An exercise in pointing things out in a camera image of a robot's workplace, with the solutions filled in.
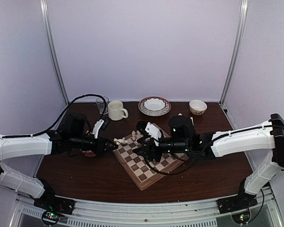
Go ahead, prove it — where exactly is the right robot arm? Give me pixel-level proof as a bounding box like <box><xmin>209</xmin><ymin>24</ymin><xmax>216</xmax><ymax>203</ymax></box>
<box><xmin>133</xmin><ymin>113</ymin><xmax>284</xmax><ymax>211</ymax></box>

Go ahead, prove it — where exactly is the left aluminium frame post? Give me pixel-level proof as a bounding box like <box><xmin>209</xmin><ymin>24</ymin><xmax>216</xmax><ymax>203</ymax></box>
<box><xmin>40</xmin><ymin>0</ymin><xmax>69</xmax><ymax>105</ymax></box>

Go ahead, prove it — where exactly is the clear drinking glass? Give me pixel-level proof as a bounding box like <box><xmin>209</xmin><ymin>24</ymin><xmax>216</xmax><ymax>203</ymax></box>
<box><xmin>96</xmin><ymin>96</ymin><xmax>109</xmax><ymax>115</ymax></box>

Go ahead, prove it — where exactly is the cream cat-ear bowl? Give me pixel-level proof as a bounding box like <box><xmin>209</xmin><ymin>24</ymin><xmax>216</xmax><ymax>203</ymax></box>
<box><xmin>178</xmin><ymin>113</ymin><xmax>194</xmax><ymax>125</ymax></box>

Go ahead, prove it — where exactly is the right aluminium frame post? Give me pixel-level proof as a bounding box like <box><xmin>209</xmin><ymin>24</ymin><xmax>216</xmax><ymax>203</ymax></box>
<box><xmin>219</xmin><ymin>0</ymin><xmax>249</xmax><ymax>108</ymax></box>

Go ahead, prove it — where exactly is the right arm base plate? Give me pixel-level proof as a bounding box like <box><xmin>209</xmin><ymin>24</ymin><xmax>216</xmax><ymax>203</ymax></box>
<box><xmin>217</xmin><ymin>195</ymin><xmax>258</xmax><ymax>214</ymax></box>

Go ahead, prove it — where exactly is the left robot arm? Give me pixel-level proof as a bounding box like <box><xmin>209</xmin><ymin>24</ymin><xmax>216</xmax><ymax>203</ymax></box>
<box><xmin>0</xmin><ymin>113</ymin><xmax>118</xmax><ymax>210</ymax></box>

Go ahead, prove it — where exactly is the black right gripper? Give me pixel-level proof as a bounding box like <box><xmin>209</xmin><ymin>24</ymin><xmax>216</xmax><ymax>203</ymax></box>
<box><xmin>133</xmin><ymin>136</ymin><xmax>190</xmax><ymax>163</ymax></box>

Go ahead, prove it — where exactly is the small white floral bowl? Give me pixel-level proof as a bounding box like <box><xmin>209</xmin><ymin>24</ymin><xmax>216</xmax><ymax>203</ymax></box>
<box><xmin>189</xmin><ymin>100</ymin><xmax>207</xmax><ymax>115</ymax></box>

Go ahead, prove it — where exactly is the pink cat-ear bowl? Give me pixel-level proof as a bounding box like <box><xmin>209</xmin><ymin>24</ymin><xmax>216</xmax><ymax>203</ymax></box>
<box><xmin>84</xmin><ymin>150</ymin><xmax>96</xmax><ymax>157</ymax></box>

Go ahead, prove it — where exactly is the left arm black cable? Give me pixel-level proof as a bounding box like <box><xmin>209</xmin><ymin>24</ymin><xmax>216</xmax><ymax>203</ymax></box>
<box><xmin>30</xmin><ymin>94</ymin><xmax>109</xmax><ymax>138</ymax></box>

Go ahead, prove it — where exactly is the white bishop chess piece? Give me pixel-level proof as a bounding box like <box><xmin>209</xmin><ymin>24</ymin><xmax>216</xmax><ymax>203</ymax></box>
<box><xmin>113</xmin><ymin>138</ymin><xmax>128</xmax><ymax>145</ymax></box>

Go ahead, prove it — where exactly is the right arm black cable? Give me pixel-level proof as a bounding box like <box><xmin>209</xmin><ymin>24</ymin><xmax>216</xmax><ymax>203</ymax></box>
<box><xmin>142</xmin><ymin>141</ymin><xmax>213</xmax><ymax>177</ymax></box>

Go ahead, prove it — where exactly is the white king chess piece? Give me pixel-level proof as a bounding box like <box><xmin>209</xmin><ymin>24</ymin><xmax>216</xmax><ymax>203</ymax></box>
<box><xmin>132</xmin><ymin>131</ymin><xmax>137</xmax><ymax>141</ymax></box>

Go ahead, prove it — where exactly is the cream ribbed mug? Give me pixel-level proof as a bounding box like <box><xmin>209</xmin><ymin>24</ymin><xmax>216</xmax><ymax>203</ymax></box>
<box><xmin>108</xmin><ymin>100</ymin><xmax>128</xmax><ymax>121</ymax></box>

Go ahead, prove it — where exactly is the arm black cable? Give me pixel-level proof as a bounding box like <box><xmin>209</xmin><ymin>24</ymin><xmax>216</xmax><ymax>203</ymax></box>
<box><xmin>142</xmin><ymin>141</ymin><xmax>213</xmax><ymax>177</ymax></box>
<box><xmin>30</xmin><ymin>94</ymin><xmax>109</xmax><ymax>138</ymax></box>

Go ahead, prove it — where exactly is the aluminium frame post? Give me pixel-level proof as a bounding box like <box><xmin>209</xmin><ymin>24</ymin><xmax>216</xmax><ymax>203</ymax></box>
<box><xmin>40</xmin><ymin>0</ymin><xmax>69</xmax><ymax>105</ymax></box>
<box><xmin>219</xmin><ymin>0</ymin><xmax>249</xmax><ymax>108</ymax></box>

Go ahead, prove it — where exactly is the white scalloped bowl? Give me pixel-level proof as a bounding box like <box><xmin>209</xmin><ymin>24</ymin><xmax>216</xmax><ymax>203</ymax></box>
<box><xmin>143</xmin><ymin>98</ymin><xmax>165</xmax><ymax>111</ymax></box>

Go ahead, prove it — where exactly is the patterned ceramic plate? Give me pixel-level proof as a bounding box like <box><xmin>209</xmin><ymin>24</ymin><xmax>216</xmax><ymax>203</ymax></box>
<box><xmin>138</xmin><ymin>96</ymin><xmax>171</xmax><ymax>117</ymax></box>

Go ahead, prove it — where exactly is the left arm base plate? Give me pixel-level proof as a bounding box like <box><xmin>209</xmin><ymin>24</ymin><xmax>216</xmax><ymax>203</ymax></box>
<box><xmin>34</xmin><ymin>195</ymin><xmax>75</xmax><ymax>215</ymax></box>

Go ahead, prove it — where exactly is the aluminium front rail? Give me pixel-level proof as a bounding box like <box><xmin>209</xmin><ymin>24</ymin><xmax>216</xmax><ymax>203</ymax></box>
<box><xmin>14</xmin><ymin>186</ymin><xmax>282</xmax><ymax>227</ymax></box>

